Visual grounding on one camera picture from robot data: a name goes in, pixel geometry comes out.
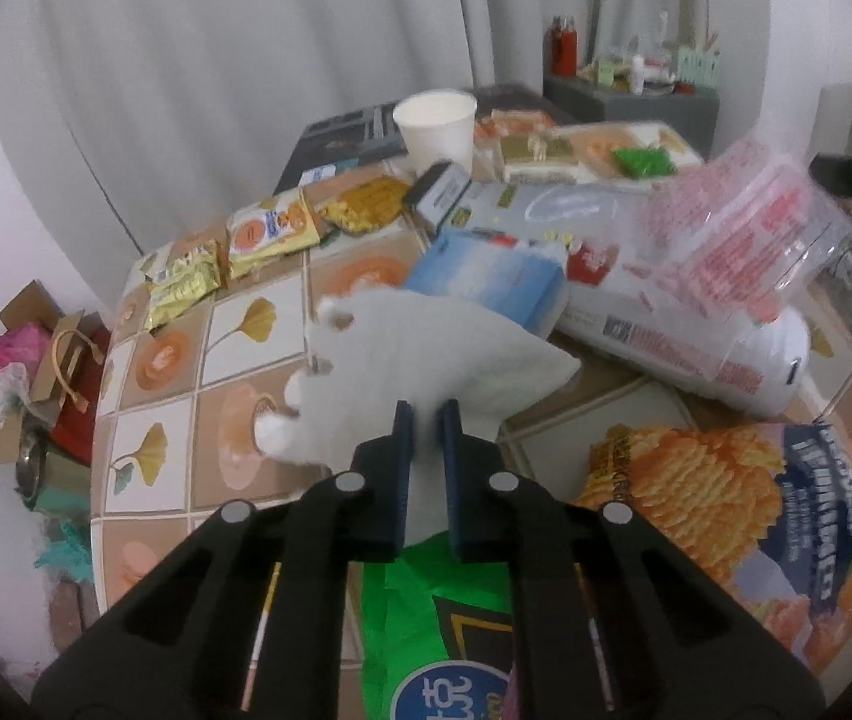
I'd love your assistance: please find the green snack bag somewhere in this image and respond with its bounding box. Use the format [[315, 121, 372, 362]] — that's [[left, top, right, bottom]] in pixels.
[[359, 533, 514, 718]]

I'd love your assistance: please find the white tissue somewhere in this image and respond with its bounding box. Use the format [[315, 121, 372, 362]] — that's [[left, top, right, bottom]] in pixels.
[[254, 288, 581, 546]]

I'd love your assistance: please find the red thermos bottle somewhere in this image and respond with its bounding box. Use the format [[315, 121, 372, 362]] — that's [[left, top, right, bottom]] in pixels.
[[547, 16, 577, 78]]

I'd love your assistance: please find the light blue tissue pack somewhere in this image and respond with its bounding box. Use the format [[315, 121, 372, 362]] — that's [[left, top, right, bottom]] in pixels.
[[403, 231, 569, 338]]

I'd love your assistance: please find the cardboard box with clutter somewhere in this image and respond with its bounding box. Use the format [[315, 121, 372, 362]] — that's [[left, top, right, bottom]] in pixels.
[[0, 280, 110, 517]]

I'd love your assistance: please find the green candy packet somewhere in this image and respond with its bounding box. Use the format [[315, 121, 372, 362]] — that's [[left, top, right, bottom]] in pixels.
[[611, 146, 677, 181]]

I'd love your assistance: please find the white paper cup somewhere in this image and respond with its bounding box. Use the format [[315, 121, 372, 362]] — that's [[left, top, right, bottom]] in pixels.
[[394, 89, 478, 176]]

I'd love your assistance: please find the white cylindrical can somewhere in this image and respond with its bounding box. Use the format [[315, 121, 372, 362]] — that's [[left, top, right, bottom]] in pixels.
[[447, 181, 810, 418]]

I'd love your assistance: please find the patterned tablecloth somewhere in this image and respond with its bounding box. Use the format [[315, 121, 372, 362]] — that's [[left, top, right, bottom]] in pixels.
[[91, 218, 852, 695]]

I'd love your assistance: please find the orange yellow snack packet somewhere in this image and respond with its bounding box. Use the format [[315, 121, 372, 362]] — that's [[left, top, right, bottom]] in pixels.
[[227, 188, 322, 280]]

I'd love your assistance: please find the grey curtain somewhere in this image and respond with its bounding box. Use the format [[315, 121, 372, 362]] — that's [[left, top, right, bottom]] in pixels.
[[0, 0, 769, 293]]

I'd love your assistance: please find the clear pink printed bag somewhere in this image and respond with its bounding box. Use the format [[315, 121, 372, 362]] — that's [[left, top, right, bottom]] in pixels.
[[636, 138, 852, 323]]

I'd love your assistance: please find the blue chip bag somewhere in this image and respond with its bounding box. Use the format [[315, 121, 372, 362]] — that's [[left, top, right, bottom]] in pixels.
[[576, 421, 852, 674]]

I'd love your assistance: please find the gold snack packet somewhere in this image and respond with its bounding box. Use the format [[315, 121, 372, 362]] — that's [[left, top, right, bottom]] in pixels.
[[145, 239, 221, 332]]

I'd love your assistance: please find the grey cabinet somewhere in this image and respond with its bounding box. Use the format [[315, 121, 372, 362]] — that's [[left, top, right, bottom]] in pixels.
[[543, 75, 719, 156]]

